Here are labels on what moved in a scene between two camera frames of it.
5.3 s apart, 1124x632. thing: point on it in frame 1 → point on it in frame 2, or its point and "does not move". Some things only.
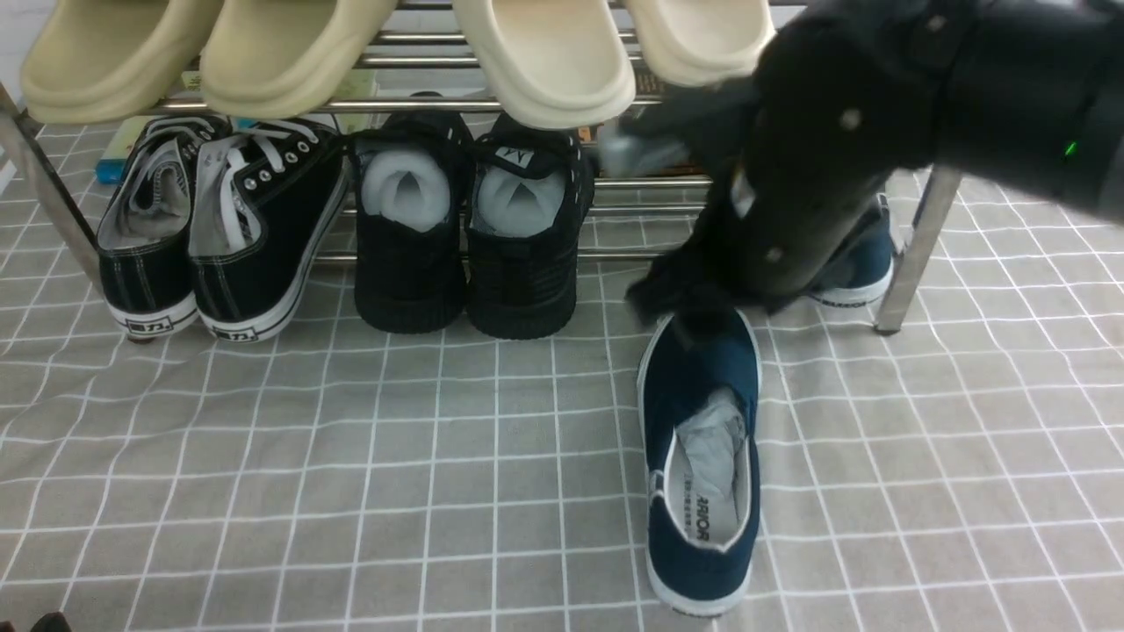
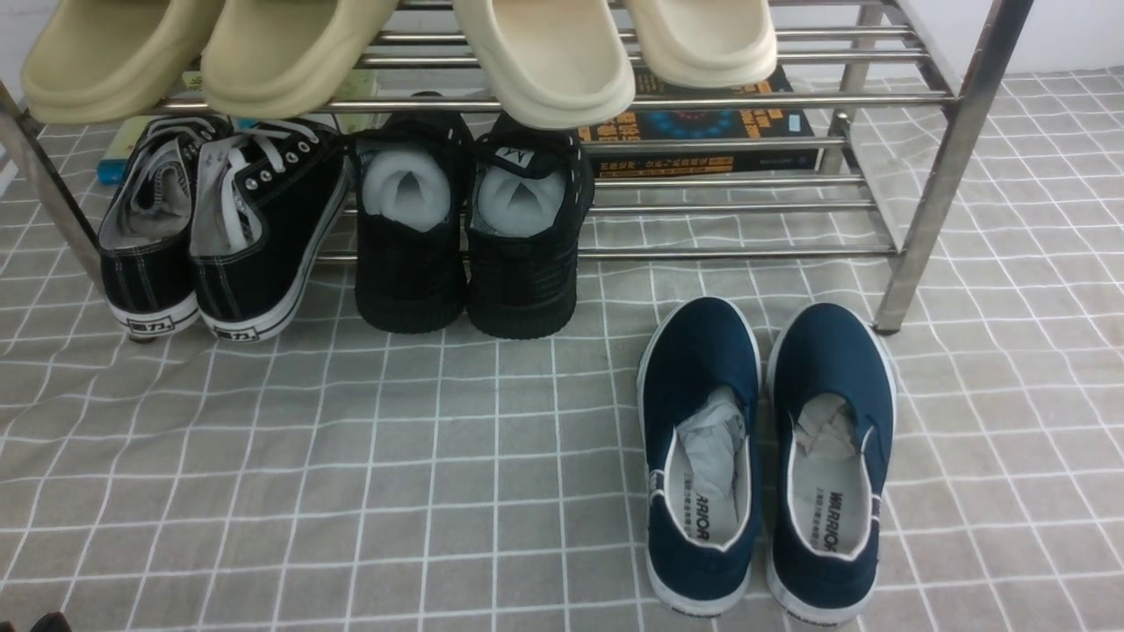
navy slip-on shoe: [866, 268] → [832, 396]
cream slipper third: [552, 63] does not move
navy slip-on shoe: [699, 411] does not move
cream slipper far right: [701, 42] does not move
